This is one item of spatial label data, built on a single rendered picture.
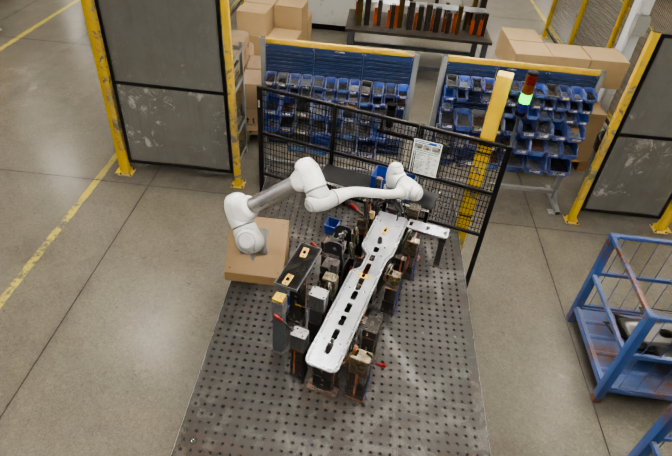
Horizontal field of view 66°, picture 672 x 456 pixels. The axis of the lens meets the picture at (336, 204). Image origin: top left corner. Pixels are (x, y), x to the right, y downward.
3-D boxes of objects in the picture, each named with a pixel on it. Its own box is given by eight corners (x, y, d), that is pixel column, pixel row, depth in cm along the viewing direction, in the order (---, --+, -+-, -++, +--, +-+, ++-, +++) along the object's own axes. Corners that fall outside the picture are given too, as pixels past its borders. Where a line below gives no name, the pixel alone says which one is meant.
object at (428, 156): (436, 179, 382) (444, 143, 363) (406, 172, 387) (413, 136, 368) (437, 178, 383) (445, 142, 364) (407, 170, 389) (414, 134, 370)
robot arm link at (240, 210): (226, 232, 329) (214, 200, 331) (243, 227, 343) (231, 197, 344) (317, 188, 288) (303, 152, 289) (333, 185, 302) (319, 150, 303)
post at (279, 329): (282, 355, 307) (282, 306, 279) (270, 351, 309) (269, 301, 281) (287, 345, 312) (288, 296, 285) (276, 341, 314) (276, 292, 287)
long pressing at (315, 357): (341, 377, 265) (341, 375, 264) (300, 362, 271) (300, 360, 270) (409, 219, 368) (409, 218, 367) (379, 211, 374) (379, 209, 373)
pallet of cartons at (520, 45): (564, 137, 679) (604, 35, 596) (584, 171, 616) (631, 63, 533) (473, 129, 680) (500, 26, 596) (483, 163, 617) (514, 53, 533)
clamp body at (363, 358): (365, 406, 285) (372, 367, 262) (340, 396, 289) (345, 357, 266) (371, 390, 293) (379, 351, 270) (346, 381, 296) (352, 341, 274)
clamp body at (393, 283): (394, 318, 334) (401, 281, 313) (376, 312, 337) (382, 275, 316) (398, 308, 341) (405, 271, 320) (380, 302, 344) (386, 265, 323)
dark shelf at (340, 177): (431, 213, 373) (432, 210, 371) (315, 181, 395) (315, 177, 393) (437, 196, 390) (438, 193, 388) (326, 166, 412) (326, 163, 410)
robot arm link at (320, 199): (341, 204, 296) (332, 182, 297) (315, 213, 287) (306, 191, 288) (331, 209, 308) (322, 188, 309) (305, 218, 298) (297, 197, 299)
